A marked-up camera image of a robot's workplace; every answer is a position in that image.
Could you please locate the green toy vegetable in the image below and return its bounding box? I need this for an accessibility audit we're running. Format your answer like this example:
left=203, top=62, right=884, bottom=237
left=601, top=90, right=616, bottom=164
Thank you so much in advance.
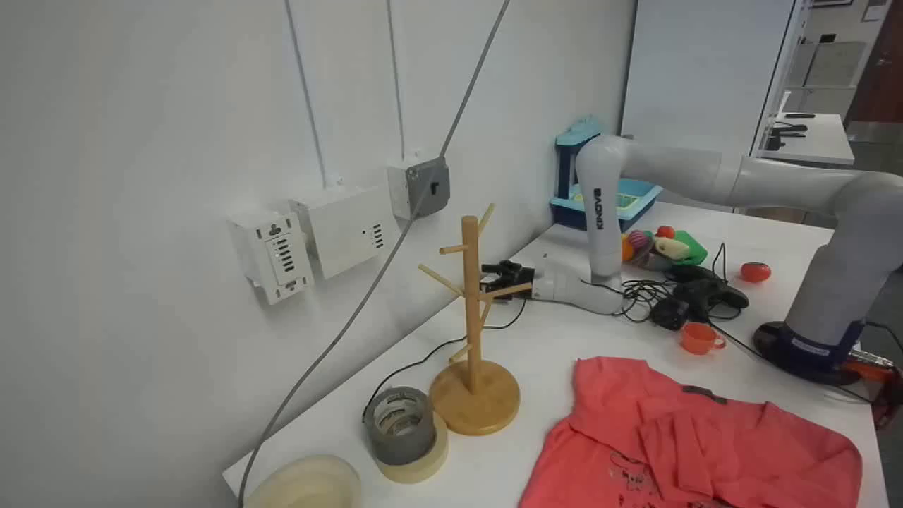
left=654, top=225, right=711, bottom=271

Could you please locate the white background desk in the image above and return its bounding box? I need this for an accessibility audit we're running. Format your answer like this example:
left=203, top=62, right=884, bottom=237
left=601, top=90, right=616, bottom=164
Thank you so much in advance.
left=756, top=88, right=859, bottom=168

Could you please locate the tangled black cable bundle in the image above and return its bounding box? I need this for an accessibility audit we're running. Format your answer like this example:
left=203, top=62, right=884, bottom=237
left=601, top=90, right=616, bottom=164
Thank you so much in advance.
left=616, top=277, right=681, bottom=326

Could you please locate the cream plastic bowl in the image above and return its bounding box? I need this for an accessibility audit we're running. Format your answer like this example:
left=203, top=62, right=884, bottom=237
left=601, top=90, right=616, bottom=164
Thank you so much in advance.
left=242, top=453, right=364, bottom=508

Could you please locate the plain white wall box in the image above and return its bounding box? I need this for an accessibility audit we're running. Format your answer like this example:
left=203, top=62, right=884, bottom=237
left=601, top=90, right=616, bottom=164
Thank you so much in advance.
left=292, top=182, right=399, bottom=281

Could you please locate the red round cap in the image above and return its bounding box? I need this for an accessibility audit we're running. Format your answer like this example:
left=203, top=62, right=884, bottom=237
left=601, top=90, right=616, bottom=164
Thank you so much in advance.
left=738, top=258, right=773, bottom=288

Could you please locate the coral red cloth shirt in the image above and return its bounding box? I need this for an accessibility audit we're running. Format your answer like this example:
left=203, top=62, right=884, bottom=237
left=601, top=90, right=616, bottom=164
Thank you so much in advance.
left=518, top=352, right=867, bottom=508

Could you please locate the gray junction box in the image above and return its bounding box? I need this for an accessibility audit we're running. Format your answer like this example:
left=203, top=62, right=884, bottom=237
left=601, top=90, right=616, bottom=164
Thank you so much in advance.
left=384, top=153, right=451, bottom=223

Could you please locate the beige masking tape roll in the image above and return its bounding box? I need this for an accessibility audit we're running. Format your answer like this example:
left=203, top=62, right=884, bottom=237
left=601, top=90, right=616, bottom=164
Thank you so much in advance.
left=375, top=412, right=451, bottom=484

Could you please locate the purple toy fruit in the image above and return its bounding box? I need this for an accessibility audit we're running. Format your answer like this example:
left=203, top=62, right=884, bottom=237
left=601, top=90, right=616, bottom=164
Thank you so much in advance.
left=618, top=225, right=659, bottom=268

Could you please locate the thin black table cable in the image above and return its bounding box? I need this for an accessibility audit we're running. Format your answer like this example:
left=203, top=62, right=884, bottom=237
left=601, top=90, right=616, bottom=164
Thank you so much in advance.
left=369, top=298, right=530, bottom=407

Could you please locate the white board panel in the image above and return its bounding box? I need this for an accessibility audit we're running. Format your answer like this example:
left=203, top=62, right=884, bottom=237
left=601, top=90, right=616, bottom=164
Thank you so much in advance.
left=618, top=0, right=801, bottom=157

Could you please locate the dark blue black base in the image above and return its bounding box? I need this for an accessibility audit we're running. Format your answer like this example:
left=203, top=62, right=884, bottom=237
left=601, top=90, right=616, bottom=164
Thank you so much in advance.
left=752, top=318, right=870, bottom=385

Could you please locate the white outlet box black print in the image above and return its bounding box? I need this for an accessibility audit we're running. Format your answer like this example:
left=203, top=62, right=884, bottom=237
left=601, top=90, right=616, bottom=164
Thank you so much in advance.
left=227, top=201, right=319, bottom=308

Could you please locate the small orange cup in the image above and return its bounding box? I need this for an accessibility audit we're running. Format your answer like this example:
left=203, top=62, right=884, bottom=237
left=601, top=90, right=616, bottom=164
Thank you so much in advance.
left=678, top=318, right=729, bottom=357

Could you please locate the wooden mug tree stand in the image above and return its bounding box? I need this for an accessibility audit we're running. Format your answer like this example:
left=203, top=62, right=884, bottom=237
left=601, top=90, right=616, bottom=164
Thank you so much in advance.
left=419, top=201, right=522, bottom=438

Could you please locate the white wall conduit pipe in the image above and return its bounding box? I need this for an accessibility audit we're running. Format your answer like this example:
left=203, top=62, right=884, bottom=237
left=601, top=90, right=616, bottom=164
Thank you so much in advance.
left=283, top=0, right=330, bottom=192
left=384, top=0, right=409, bottom=164

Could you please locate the blue plastic stand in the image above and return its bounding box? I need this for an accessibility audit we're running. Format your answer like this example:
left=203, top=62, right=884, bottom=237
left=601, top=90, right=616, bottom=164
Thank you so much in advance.
left=550, top=113, right=609, bottom=206

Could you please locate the red cylindrical tool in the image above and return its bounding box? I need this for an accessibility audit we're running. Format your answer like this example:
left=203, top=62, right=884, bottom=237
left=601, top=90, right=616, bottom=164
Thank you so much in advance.
left=841, top=347, right=903, bottom=431

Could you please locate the light blue plastic tray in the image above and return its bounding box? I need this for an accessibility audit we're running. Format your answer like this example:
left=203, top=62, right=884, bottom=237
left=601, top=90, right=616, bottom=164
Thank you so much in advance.
left=549, top=174, right=663, bottom=230

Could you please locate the small black clip device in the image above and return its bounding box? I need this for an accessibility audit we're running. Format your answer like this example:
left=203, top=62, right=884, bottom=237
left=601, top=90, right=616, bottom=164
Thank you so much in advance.
left=479, top=258, right=540, bottom=301

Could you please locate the gray hanging wall cable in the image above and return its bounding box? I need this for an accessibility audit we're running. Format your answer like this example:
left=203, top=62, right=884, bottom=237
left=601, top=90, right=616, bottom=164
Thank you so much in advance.
left=235, top=0, right=518, bottom=508

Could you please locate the brown wooden door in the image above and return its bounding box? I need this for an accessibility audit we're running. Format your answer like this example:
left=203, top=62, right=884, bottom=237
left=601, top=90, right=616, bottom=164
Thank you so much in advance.
left=843, top=0, right=903, bottom=124

